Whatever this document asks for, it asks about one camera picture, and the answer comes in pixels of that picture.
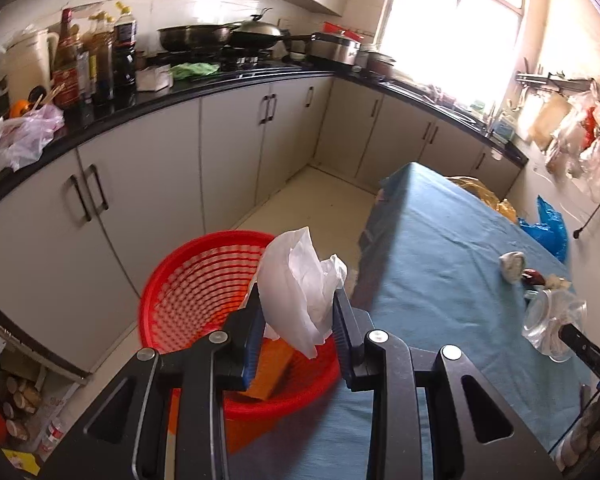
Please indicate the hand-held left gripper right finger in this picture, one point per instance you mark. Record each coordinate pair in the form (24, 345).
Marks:
(341, 340)

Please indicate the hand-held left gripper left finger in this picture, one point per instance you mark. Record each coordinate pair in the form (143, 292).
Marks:
(254, 355)

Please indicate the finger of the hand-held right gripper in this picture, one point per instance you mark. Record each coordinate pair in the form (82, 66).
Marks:
(587, 347)

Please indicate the white plastic bag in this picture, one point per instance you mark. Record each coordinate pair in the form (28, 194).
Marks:
(295, 290)

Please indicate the red plastic basket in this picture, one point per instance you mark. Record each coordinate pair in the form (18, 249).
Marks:
(200, 285)

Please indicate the dark red snack packet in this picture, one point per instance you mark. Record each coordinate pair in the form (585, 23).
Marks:
(532, 276)

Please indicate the person's right hand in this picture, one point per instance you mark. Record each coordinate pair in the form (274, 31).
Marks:
(587, 435)

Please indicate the orange box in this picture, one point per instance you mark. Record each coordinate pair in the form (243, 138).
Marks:
(272, 367)

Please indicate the blue tablecloth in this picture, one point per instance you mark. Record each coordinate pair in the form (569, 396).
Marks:
(430, 260)

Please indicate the blue plastic bag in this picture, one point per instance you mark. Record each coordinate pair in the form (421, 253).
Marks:
(550, 230)

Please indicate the yellow plastic bag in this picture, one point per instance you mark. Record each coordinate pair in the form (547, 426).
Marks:
(480, 195)

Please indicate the grey base cabinets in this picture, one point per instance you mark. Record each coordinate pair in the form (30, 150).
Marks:
(155, 170)

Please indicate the hanging plastic bags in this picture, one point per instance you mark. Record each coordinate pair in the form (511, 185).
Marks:
(585, 130)

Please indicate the black kitchen countertop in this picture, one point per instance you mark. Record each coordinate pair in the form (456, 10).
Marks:
(180, 92)

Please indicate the brown pot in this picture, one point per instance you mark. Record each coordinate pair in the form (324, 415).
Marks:
(380, 65)

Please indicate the silver cooking pot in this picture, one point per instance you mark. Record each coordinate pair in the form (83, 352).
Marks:
(332, 50)

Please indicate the green cloth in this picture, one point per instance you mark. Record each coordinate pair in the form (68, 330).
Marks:
(195, 70)

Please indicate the small white box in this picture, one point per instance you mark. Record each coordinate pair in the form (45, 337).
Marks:
(152, 79)

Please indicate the gas stove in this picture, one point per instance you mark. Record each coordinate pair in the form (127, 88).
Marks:
(250, 59)

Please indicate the red containers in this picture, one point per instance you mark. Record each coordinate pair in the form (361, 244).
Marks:
(340, 29)

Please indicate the pink plastic bag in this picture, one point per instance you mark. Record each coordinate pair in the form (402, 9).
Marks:
(25, 135)

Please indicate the black wok with lid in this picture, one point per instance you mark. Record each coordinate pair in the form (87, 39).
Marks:
(257, 32)

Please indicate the bright window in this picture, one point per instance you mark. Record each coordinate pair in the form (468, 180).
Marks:
(445, 35)

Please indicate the steel frying pan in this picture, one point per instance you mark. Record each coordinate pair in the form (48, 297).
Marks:
(190, 37)

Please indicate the dark soy sauce bottle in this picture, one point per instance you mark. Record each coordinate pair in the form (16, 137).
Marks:
(125, 50)

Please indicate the yellow cap oil bottle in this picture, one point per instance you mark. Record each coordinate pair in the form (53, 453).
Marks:
(101, 55)

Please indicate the orange fruit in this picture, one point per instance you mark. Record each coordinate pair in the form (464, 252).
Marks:
(21, 108)

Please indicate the red label sauce bottle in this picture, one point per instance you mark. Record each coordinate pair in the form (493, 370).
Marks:
(67, 70)

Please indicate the white jug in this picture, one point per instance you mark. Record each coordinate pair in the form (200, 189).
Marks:
(27, 67)

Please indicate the metal wall rack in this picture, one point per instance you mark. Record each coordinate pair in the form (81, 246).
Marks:
(550, 80)

